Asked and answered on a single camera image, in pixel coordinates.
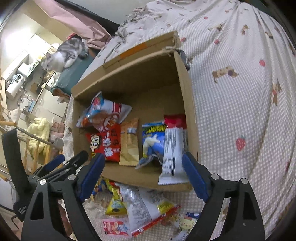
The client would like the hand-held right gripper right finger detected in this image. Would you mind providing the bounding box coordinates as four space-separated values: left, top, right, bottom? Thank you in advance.
181 152 266 241

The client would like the red-edged clear snack packet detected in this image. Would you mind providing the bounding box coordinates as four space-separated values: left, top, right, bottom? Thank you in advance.
131 201 181 234

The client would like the white cylindrical water heater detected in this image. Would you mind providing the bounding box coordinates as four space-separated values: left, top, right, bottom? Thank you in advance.
5 84 23 99

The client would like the cardboard box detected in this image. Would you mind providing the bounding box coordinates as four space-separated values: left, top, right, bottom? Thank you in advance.
70 31 200 193

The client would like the yellow cartoon animal packet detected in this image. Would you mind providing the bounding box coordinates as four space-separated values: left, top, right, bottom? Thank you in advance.
172 212 200 241

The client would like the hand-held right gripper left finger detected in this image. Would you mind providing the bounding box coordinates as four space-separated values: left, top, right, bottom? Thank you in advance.
21 153 106 241

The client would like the red cartoon face snack packet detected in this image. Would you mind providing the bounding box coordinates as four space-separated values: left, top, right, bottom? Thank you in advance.
85 124 122 163

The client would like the printed checked blanket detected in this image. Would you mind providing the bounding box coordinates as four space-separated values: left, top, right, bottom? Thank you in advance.
62 0 296 241

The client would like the pale yellow bedding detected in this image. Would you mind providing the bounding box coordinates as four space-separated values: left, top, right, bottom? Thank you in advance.
26 117 51 154

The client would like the blue snack packet white glove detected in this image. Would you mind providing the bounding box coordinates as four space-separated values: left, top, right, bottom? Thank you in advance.
135 121 166 169

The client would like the blue and orange snack packet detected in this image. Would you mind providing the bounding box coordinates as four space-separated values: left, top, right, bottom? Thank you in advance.
92 177 114 200

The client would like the yellow triangular snack packet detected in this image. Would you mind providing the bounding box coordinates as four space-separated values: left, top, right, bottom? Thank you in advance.
106 185 128 215

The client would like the white red and blue packet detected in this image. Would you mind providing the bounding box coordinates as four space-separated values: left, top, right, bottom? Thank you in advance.
76 91 133 133

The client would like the beige snack packet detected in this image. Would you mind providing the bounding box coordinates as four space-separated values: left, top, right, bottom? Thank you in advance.
119 118 139 167

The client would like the white packet with red end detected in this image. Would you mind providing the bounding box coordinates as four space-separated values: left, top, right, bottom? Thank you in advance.
158 114 189 185

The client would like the small pink snack packet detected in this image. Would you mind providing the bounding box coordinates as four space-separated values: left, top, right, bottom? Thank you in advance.
102 220 133 238

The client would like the pink curtain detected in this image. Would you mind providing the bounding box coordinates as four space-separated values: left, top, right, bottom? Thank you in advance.
39 0 112 50

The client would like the white kitchen cabinet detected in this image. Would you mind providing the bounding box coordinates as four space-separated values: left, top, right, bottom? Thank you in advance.
32 88 68 119

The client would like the teal padded cat perch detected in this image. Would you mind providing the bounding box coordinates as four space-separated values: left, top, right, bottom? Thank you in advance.
51 54 95 96

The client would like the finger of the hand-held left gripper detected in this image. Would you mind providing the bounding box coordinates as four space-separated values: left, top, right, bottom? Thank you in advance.
28 150 89 184
34 153 66 176

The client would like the white wall cabinet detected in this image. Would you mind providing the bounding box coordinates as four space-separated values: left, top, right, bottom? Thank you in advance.
2 49 30 80

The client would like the white crinkled snack packet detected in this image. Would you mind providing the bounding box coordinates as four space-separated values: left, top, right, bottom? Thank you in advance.
119 184 162 232

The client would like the white appliance with display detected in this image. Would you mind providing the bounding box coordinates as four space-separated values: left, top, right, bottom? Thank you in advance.
10 73 25 85

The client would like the grey and white cat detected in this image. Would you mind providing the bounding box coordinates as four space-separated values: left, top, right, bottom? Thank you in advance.
41 38 89 73

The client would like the wooden rack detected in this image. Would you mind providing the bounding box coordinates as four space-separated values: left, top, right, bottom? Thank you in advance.
0 120 65 184

